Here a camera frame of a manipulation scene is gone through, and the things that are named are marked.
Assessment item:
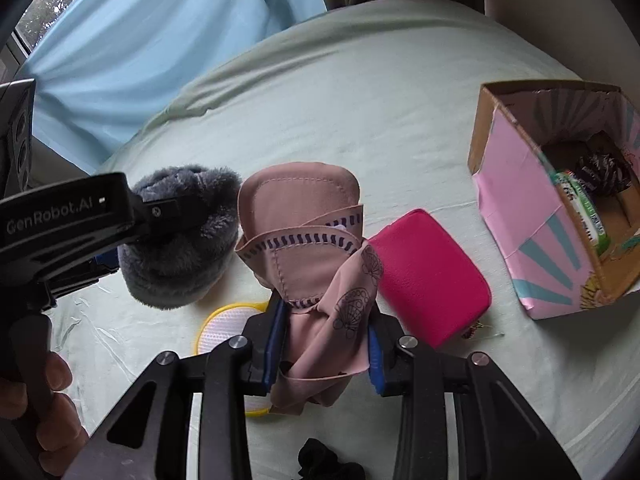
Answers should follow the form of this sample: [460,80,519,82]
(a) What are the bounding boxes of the light blue hanging cloth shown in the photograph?
[22,0,326,172]

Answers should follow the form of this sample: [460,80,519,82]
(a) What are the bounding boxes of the green wet wipes pack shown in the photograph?
[551,170,611,256]

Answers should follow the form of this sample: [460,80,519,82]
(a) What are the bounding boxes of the black sock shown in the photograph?
[298,438,366,480]

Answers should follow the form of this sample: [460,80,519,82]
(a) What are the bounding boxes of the person's left hand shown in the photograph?
[0,350,91,478]

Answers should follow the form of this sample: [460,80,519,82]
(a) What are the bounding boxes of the round white yellow-rimmed pad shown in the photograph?
[194,302,271,418]

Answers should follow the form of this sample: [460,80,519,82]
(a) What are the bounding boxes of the grey fluffy plush item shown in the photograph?
[118,165,241,310]

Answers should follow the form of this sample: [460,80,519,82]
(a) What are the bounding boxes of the black patterned fabric item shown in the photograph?
[575,130,631,197]

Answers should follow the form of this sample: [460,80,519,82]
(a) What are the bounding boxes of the magenta leather pouch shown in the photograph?
[369,209,491,348]

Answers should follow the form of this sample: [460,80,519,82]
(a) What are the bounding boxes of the pink cardboard box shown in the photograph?
[468,80,639,320]

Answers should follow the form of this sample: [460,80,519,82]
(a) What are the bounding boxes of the pink fabric mask pouch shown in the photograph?
[235,162,383,414]

